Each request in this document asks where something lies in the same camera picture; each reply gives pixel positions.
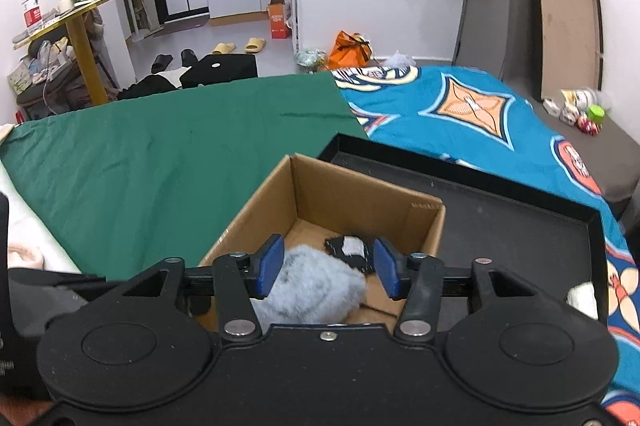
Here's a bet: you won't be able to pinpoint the white plastic bag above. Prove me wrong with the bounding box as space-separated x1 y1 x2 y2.
382 50 417 69

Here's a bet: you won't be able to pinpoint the grey leaning panel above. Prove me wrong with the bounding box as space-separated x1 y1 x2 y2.
452 0 532 81

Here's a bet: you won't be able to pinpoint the green cloth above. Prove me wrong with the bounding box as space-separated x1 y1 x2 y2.
0 73 368 281

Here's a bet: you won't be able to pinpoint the pile of clothes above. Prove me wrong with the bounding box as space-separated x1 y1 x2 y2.
15 13 121 117

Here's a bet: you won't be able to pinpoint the cardboard box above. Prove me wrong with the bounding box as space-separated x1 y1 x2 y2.
192 153 446 332

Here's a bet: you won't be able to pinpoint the blue patterned blanket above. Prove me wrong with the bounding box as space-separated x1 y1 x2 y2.
330 66 640 426

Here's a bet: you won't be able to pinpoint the pink fluffy cloth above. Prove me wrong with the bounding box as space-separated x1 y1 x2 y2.
7 240 47 271

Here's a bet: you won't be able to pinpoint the black tray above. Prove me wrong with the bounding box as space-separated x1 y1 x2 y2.
317 133 608 327

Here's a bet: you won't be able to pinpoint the orange carton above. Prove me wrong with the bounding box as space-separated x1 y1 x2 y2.
266 0 292 40

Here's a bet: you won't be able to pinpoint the black and white soft item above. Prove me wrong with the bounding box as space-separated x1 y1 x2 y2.
324 235 377 275

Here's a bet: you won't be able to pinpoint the orange bag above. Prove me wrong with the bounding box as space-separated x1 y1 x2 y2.
327 30 374 69

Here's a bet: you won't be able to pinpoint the yellow table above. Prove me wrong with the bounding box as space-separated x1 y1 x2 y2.
12 0 138 107

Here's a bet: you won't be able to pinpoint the black case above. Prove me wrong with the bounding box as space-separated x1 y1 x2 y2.
180 54 257 89

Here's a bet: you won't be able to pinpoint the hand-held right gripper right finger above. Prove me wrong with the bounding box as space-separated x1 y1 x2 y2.
374 237 571 339

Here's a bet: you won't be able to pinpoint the grey mattress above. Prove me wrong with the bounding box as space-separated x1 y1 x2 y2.
480 66 640 227

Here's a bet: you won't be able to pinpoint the plastic water bottle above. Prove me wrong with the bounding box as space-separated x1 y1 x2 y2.
20 0 42 37

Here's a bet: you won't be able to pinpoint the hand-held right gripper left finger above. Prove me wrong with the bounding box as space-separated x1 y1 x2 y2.
107 233 286 339

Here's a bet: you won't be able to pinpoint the white rack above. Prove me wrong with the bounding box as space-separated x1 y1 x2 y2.
287 0 301 51

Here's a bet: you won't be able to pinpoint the clear bag with green contents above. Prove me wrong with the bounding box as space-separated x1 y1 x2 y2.
294 48 326 73

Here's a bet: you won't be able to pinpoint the brown board with black frame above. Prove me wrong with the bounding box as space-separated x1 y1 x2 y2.
528 0 605 102

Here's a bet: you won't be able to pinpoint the white bed sheet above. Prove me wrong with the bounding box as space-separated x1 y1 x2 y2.
0 163 83 275

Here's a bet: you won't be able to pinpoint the grey fluffy plush toy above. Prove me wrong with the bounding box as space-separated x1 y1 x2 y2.
250 245 366 324

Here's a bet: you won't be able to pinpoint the black and white clothes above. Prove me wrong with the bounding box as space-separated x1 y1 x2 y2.
117 68 193 101

